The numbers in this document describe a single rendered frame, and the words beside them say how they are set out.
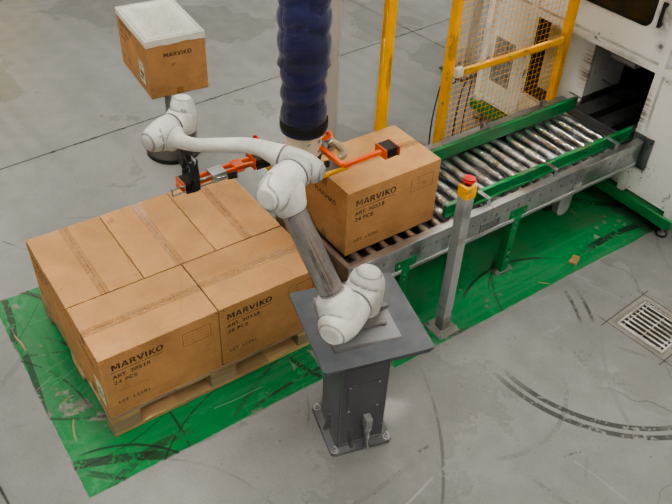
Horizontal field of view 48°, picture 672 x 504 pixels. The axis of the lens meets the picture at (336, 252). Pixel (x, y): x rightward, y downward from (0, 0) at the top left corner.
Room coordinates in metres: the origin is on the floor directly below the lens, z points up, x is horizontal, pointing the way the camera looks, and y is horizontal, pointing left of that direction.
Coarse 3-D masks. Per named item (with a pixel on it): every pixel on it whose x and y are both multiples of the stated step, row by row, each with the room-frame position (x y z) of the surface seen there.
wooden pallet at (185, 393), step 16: (64, 336) 2.68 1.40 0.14; (288, 336) 2.77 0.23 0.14; (304, 336) 2.83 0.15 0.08; (256, 352) 2.65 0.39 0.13; (272, 352) 2.76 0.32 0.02; (288, 352) 2.77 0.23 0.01; (80, 368) 2.52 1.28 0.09; (224, 368) 2.54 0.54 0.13; (240, 368) 2.63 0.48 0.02; (256, 368) 2.65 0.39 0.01; (192, 384) 2.51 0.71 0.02; (208, 384) 2.51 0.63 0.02; (224, 384) 2.53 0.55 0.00; (160, 400) 2.39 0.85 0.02; (176, 400) 2.40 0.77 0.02; (128, 416) 2.22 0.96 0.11; (144, 416) 2.29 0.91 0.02
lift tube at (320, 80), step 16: (288, 80) 2.95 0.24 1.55; (304, 80) 2.93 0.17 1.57; (320, 80) 2.98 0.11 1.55; (288, 96) 2.95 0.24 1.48; (304, 96) 2.94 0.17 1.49; (320, 96) 2.97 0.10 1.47; (288, 112) 2.96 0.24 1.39; (304, 112) 2.94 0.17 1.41; (320, 112) 2.97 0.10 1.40; (304, 128) 2.94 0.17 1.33
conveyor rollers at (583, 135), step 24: (552, 120) 4.51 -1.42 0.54; (504, 144) 4.15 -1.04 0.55; (528, 144) 4.20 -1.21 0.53; (552, 144) 4.18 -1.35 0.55; (576, 144) 4.22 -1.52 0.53; (456, 168) 3.85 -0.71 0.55; (480, 168) 3.90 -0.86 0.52; (504, 168) 3.88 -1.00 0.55; (528, 168) 3.95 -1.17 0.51; (432, 216) 3.37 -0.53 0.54
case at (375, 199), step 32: (384, 128) 3.61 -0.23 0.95; (384, 160) 3.29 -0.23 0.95; (416, 160) 3.30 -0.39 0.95; (320, 192) 3.16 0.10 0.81; (352, 192) 2.99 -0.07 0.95; (384, 192) 3.11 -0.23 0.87; (416, 192) 3.24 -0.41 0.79; (320, 224) 3.16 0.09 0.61; (352, 224) 3.00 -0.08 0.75; (384, 224) 3.12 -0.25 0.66; (416, 224) 3.26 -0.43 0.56
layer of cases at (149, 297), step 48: (240, 192) 3.50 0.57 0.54; (48, 240) 2.99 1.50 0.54; (96, 240) 3.01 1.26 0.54; (144, 240) 3.03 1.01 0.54; (192, 240) 3.05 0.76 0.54; (240, 240) 3.07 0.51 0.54; (288, 240) 3.09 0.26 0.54; (48, 288) 2.74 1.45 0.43; (96, 288) 2.65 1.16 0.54; (144, 288) 2.66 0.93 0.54; (192, 288) 2.68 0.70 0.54; (240, 288) 2.70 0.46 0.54; (288, 288) 2.77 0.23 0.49; (96, 336) 2.33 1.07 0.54; (144, 336) 2.35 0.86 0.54; (192, 336) 2.45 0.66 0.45; (240, 336) 2.60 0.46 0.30; (96, 384) 2.29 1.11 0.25; (144, 384) 2.29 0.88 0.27
